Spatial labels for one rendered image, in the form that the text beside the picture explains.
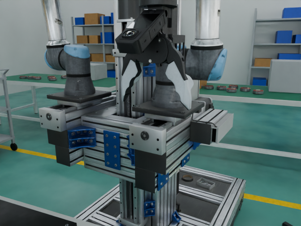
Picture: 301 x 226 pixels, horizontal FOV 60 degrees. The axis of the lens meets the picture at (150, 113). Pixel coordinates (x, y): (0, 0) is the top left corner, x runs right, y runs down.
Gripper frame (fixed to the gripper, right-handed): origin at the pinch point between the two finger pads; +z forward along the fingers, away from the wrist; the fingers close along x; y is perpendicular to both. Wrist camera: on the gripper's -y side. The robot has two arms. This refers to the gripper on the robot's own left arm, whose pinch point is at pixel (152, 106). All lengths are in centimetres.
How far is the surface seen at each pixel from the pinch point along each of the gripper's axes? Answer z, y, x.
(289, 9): -79, 592, 13
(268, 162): 115, 252, -6
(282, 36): -28, 591, 20
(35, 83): 41, 191, 296
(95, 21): -70, 532, 479
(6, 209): 38, -4, 50
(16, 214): 38, -4, 45
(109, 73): 68, 535, 440
